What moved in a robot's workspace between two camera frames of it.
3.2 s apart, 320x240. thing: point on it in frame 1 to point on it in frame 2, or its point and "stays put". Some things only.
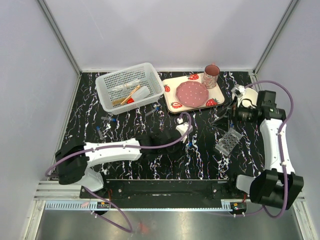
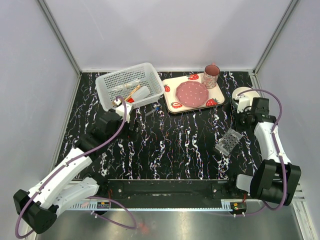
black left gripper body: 176,151 to 129,132
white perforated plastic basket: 130,89 stays put
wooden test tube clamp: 130,95 stays put
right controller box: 238,208 stays put
